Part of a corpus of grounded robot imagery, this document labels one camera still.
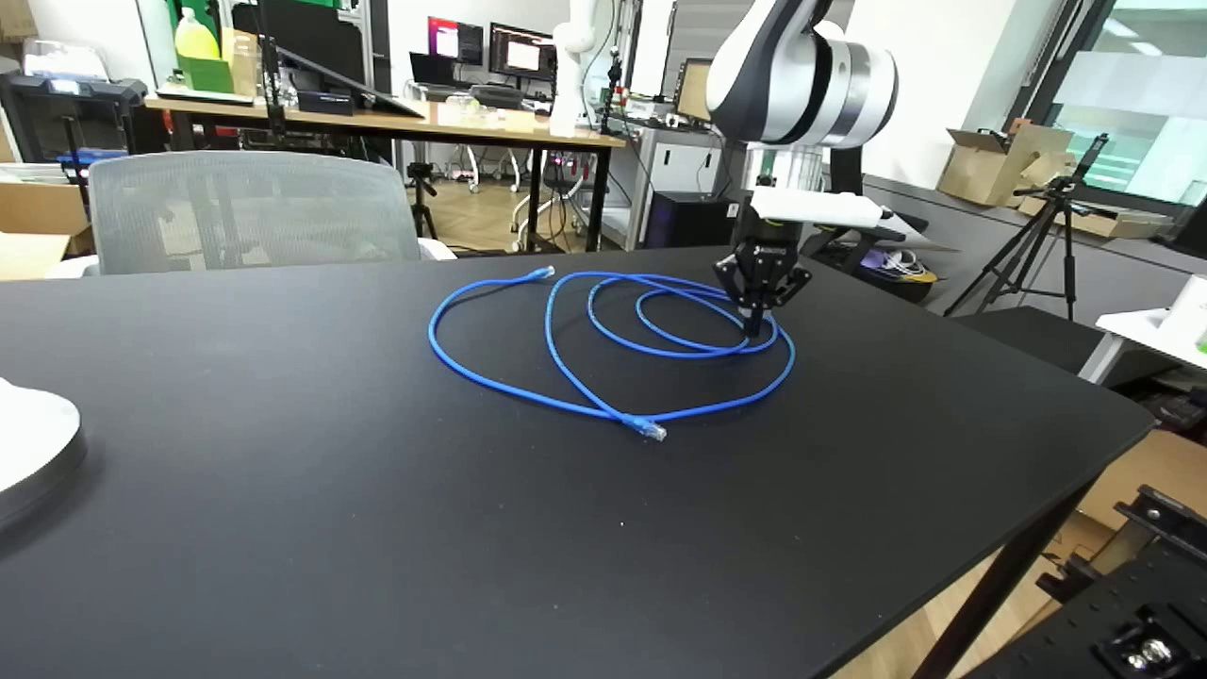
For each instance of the small black tripod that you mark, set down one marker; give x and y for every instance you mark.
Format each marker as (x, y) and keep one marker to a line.
(419, 193)

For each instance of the large open cardboard box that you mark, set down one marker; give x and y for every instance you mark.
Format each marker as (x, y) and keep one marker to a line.
(992, 167)

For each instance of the grey mesh office chair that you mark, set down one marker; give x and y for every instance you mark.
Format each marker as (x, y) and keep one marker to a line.
(250, 211)

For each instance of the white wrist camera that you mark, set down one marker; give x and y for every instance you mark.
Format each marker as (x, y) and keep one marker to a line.
(816, 211)

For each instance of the wooden picture frame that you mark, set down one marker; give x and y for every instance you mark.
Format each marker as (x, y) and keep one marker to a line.
(692, 91)

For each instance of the black box with colourful print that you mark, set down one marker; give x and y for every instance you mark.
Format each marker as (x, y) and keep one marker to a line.
(894, 265)

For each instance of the white side table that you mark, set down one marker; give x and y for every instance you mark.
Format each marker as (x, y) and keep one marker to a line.
(1154, 334)

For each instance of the low flat cardboard box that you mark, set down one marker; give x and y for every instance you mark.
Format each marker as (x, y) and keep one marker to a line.
(1091, 220)

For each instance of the white metal cabinet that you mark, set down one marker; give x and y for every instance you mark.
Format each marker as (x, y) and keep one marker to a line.
(684, 172)

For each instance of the black metal equipment frame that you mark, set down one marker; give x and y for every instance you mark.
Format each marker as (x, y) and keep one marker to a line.
(1118, 609)

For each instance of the large black tripod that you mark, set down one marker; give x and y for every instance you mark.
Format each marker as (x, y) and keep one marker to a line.
(1052, 212)

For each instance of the monitor with white window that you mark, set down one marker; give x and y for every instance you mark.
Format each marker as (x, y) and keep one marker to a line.
(521, 55)

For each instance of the white plate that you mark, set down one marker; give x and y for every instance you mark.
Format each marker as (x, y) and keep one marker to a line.
(31, 436)

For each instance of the long wooden desk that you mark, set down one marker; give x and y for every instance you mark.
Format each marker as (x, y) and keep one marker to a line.
(377, 124)

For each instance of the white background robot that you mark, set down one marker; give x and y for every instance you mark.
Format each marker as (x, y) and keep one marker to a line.
(575, 64)

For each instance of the monitor with pink screen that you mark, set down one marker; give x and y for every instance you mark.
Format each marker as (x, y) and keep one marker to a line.
(453, 41)

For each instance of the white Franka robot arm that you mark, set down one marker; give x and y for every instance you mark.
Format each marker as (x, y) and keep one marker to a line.
(805, 79)

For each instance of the black table leg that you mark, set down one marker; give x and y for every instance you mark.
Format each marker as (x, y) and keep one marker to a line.
(992, 594)

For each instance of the black equipment case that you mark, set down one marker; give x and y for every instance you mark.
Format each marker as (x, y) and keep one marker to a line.
(63, 108)

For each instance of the black boom stand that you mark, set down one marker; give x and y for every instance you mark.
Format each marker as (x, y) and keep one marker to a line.
(316, 31)

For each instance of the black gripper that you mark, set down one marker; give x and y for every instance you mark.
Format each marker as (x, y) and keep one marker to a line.
(758, 265)

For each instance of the brown cardboard box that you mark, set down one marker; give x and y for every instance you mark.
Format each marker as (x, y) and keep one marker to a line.
(38, 230)

